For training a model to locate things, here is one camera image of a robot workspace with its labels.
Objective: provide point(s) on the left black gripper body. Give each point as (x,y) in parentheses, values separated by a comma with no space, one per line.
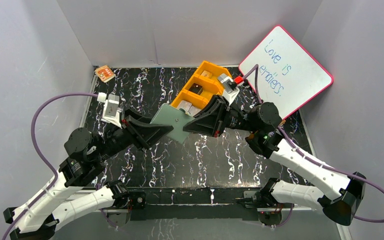
(131,131)

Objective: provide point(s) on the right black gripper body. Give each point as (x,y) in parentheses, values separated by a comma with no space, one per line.
(225,116)

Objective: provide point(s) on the yellow three-compartment bin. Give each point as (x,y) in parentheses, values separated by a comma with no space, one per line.
(210,87)

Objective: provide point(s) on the silver card stack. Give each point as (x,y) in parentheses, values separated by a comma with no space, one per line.
(184,106)

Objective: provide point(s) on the green card holder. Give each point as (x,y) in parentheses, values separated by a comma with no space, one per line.
(168,115)

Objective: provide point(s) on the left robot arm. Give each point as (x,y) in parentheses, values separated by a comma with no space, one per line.
(41,216)

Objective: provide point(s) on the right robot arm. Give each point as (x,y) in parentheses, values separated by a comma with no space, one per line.
(335,194)

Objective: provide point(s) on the black card stack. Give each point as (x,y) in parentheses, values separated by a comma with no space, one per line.
(196,89)

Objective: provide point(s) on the gold card stack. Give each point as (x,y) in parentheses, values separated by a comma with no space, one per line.
(206,74)

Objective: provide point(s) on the small orange card box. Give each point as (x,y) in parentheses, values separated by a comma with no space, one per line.
(104,73)

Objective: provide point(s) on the pink-framed whiteboard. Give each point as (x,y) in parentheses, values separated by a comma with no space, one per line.
(287,75)

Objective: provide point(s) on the black mounting plate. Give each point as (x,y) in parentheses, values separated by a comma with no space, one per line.
(164,195)

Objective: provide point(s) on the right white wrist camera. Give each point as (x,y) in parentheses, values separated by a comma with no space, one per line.
(231,87)

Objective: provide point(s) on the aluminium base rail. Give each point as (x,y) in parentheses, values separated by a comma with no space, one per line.
(273,201)

